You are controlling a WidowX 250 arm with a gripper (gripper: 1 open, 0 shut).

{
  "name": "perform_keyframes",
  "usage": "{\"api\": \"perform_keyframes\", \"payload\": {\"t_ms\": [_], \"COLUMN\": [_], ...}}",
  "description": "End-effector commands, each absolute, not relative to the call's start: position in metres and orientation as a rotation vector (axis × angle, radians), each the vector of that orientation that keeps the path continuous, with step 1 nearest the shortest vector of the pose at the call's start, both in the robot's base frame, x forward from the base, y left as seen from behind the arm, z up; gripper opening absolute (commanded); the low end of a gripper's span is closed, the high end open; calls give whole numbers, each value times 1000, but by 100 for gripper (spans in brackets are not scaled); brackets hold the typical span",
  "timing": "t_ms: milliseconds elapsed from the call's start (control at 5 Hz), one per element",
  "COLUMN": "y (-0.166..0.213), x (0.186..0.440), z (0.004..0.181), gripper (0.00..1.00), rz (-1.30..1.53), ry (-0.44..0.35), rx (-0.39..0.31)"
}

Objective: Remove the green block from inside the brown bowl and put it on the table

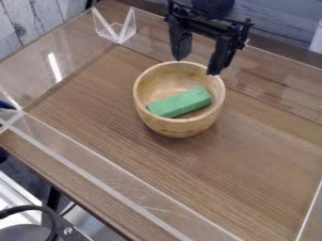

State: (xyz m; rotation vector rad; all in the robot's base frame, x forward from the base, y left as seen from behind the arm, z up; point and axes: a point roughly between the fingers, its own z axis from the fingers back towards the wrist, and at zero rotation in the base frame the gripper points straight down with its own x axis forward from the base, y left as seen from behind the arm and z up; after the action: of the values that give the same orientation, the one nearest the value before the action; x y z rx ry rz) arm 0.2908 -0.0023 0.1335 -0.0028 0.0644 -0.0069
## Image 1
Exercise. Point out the clear acrylic corner bracket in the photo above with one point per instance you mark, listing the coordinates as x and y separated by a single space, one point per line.
115 32

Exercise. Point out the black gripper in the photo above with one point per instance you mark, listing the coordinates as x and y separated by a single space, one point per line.
213 19

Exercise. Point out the black table leg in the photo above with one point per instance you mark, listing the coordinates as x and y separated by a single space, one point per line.
54 199

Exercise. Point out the green rectangular block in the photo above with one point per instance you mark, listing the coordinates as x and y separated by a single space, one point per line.
181 103

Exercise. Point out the brown wooden bowl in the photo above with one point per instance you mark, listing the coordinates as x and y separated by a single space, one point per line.
172 78

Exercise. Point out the clear acrylic front wall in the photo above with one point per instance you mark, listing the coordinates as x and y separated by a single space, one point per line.
153 178

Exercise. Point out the black metal bracket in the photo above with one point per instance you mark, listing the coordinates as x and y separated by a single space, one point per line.
62 229

